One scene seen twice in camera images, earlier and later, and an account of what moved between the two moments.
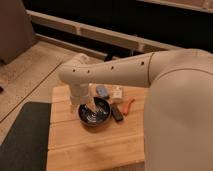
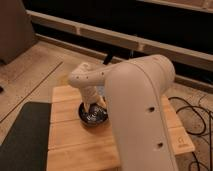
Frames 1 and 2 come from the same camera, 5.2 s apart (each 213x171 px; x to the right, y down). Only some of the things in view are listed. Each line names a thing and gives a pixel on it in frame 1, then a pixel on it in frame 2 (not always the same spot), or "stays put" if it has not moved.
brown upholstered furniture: [16, 30] stays put
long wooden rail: [91, 31] stays put
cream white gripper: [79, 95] → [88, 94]
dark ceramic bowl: [100, 115] stays put
